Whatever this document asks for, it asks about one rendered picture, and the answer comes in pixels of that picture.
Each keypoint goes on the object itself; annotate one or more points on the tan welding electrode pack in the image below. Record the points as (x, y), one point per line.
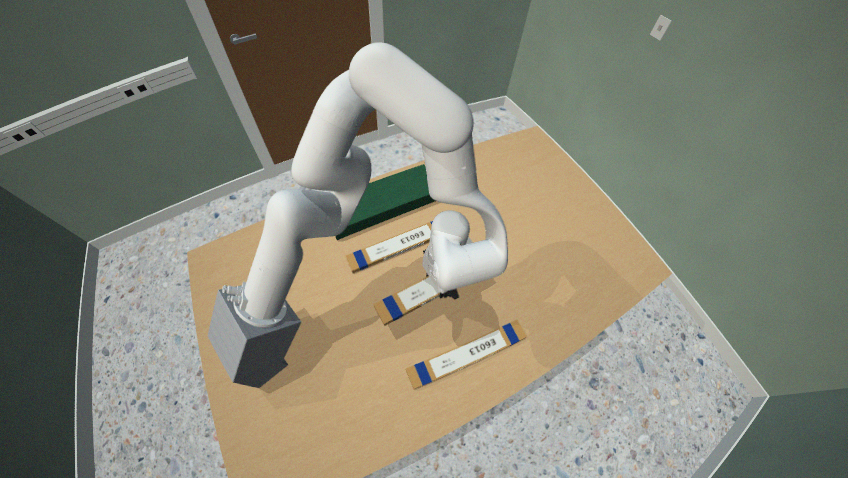
(389, 248)

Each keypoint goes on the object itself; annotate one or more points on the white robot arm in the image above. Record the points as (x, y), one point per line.
(420, 105)

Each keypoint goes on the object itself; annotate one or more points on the cardboard welding electrode pack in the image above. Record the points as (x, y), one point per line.
(406, 300)

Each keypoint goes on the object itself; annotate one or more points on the tan cardboard pack with blue bands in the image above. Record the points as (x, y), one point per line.
(462, 356)

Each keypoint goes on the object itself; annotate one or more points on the dark green low platform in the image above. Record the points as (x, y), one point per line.
(390, 197)

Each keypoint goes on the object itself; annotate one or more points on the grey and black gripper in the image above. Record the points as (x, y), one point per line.
(429, 269)

